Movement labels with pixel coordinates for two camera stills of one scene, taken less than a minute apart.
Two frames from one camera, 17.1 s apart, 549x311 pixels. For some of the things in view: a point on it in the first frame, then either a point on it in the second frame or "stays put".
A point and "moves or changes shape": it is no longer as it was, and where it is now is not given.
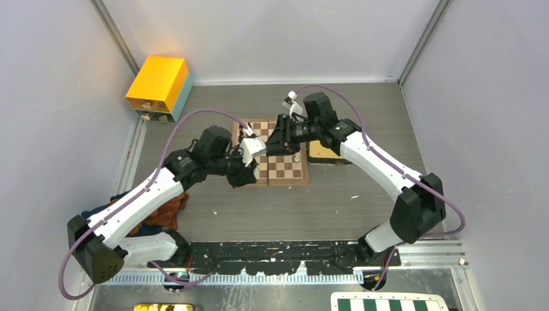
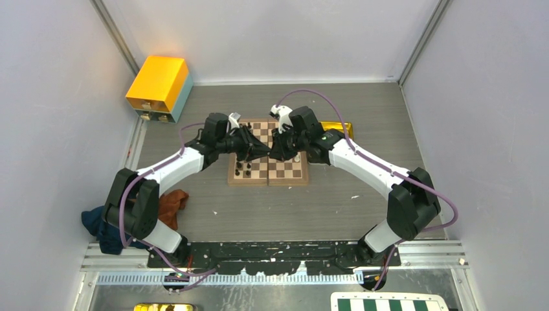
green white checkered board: x=387 y=301 stays put
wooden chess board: x=237 y=133 moves or changes shape
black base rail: x=257 y=258 stays put
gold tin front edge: x=165 y=307 stays put
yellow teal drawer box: x=160 y=90 stays put
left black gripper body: x=234 y=166 -> x=237 y=144
